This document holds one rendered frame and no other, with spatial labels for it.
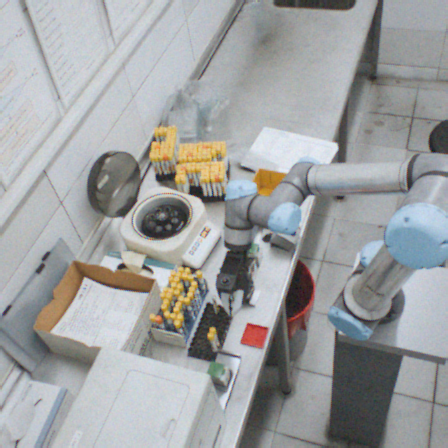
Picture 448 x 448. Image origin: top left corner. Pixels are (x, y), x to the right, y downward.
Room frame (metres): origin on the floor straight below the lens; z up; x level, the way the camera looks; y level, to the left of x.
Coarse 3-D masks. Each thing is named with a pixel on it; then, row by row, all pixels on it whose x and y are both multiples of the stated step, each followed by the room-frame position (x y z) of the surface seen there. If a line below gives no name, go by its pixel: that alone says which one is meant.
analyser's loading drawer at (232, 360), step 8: (224, 352) 0.71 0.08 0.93; (232, 352) 0.70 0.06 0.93; (216, 360) 0.70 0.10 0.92; (224, 360) 0.69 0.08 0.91; (232, 360) 0.69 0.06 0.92; (240, 360) 0.69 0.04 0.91; (232, 368) 0.67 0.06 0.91; (232, 376) 0.64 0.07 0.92; (216, 384) 0.62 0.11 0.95; (216, 392) 0.61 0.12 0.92; (224, 392) 0.60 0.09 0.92; (224, 400) 0.58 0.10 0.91
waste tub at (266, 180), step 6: (258, 168) 1.34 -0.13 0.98; (264, 168) 1.34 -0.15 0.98; (258, 174) 1.33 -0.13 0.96; (264, 174) 1.33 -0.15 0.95; (270, 174) 1.32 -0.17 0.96; (276, 174) 1.31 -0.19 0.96; (282, 174) 1.30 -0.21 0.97; (252, 180) 1.29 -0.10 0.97; (258, 180) 1.33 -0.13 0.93; (264, 180) 1.33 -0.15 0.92; (270, 180) 1.32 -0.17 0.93; (276, 180) 1.31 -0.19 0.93; (258, 186) 1.32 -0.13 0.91; (264, 186) 1.34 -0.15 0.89; (270, 186) 1.32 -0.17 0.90; (258, 192) 1.32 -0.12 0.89; (264, 192) 1.31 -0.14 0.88; (270, 192) 1.31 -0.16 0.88
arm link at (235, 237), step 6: (222, 228) 0.89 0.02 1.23; (228, 228) 0.87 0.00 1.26; (252, 228) 0.86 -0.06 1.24; (228, 234) 0.86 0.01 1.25; (234, 234) 0.85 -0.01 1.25; (240, 234) 0.85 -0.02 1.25; (246, 234) 0.85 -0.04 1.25; (252, 234) 0.86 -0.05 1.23; (228, 240) 0.85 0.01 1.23; (234, 240) 0.84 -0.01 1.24; (240, 240) 0.84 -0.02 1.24; (246, 240) 0.84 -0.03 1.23; (252, 240) 0.85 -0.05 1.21
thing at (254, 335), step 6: (246, 324) 0.81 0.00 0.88; (252, 324) 0.81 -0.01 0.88; (246, 330) 0.79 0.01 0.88; (252, 330) 0.79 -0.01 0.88; (258, 330) 0.79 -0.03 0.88; (264, 330) 0.78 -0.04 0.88; (246, 336) 0.78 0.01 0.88; (252, 336) 0.77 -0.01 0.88; (258, 336) 0.77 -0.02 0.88; (264, 336) 0.76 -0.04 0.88; (240, 342) 0.76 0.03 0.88; (246, 342) 0.76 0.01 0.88; (252, 342) 0.75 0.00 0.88; (258, 342) 0.75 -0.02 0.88; (264, 342) 0.74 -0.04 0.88
